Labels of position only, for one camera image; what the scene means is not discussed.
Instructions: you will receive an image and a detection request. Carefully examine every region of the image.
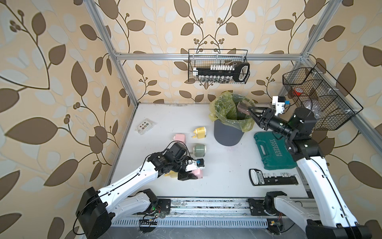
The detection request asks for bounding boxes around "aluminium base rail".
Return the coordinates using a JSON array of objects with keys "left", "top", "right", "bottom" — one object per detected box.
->
[{"left": 110, "top": 191, "right": 279, "bottom": 221}]

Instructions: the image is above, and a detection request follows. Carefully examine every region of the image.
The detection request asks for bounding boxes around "green pencil sharpener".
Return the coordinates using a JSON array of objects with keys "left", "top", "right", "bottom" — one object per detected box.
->
[{"left": 193, "top": 144, "right": 207, "bottom": 157}]

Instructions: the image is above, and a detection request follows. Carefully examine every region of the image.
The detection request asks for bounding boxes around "pink shavings tray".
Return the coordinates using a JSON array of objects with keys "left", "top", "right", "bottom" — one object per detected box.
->
[{"left": 237, "top": 102, "right": 251, "bottom": 116}]

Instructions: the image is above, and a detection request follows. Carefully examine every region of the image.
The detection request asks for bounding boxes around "white button box in bag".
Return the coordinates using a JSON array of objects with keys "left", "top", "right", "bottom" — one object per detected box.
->
[{"left": 135, "top": 119, "right": 156, "bottom": 135}]

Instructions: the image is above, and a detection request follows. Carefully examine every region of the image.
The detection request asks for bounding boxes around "right wire basket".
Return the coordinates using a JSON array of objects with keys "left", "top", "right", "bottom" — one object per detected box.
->
[{"left": 283, "top": 62, "right": 364, "bottom": 130}]

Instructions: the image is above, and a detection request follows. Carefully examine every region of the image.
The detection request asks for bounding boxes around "yellow-green bin liner bag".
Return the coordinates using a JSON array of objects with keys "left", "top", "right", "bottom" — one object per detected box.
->
[{"left": 209, "top": 91, "right": 256, "bottom": 132}]

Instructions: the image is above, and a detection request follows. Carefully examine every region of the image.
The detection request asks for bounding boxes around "yellow sharpener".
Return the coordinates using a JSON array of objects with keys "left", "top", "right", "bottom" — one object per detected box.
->
[
  {"left": 192, "top": 126, "right": 207, "bottom": 139},
  {"left": 165, "top": 171, "right": 178, "bottom": 178}
]

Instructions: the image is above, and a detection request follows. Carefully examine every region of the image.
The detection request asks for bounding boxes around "red tape roll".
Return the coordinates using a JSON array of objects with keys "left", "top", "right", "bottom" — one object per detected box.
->
[{"left": 292, "top": 87, "right": 304, "bottom": 97}]

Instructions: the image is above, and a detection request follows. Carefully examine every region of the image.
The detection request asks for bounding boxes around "green plastic tool case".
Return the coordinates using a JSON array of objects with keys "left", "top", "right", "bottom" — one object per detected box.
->
[{"left": 254, "top": 131, "right": 297, "bottom": 170}]

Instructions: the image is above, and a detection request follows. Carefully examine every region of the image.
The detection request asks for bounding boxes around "back wire basket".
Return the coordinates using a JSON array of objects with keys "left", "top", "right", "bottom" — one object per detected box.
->
[{"left": 188, "top": 48, "right": 250, "bottom": 85}]

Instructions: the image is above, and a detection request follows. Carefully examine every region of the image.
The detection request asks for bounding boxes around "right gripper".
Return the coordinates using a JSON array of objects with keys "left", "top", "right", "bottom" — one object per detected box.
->
[{"left": 249, "top": 107, "right": 297, "bottom": 141}]

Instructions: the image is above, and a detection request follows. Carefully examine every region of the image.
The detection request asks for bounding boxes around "yellow sharpener near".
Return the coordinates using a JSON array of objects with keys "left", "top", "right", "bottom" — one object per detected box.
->
[{"left": 165, "top": 171, "right": 178, "bottom": 178}]

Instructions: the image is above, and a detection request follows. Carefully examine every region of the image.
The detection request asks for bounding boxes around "wire basket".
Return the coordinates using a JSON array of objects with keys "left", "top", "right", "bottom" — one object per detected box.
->
[
  {"left": 283, "top": 62, "right": 364, "bottom": 130},
  {"left": 188, "top": 48, "right": 250, "bottom": 85}
]

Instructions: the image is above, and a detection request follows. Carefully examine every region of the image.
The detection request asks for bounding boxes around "grey trash bin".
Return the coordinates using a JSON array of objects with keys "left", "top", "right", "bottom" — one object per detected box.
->
[{"left": 213, "top": 120, "right": 244, "bottom": 146}]

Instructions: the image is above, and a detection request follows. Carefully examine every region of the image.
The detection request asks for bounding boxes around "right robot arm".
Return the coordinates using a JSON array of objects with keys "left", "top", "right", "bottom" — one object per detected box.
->
[{"left": 243, "top": 107, "right": 372, "bottom": 239}]

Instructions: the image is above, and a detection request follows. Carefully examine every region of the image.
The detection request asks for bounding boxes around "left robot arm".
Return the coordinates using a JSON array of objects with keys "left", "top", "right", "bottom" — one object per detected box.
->
[{"left": 75, "top": 140, "right": 205, "bottom": 239}]

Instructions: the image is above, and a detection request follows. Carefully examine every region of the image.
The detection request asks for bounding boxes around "clear plastic bag in basket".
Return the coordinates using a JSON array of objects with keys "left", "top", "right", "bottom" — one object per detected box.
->
[{"left": 302, "top": 100, "right": 322, "bottom": 120}]

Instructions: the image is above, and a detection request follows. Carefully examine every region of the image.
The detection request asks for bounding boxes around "pink sharpener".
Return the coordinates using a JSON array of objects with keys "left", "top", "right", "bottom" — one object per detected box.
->
[
  {"left": 192, "top": 169, "right": 203, "bottom": 179},
  {"left": 173, "top": 133, "right": 186, "bottom": 143}
]

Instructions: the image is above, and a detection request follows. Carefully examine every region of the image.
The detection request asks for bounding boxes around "socket set in basket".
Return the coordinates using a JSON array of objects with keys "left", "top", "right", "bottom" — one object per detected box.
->
[{"left": 191, "top": 62, "right": 250, "bottom": 84}]

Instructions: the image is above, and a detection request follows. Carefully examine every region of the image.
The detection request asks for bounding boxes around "yellow sharpener far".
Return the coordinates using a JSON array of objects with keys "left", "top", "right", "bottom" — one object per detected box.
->
[{"left": 192, "top": 126, "right": 207, "bottom": 139}]

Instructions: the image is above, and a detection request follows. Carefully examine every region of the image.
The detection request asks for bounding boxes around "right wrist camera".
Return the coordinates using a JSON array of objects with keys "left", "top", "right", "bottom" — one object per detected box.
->
[{"left": 272, "top": 96, "right": 290, "bottom": 116}]

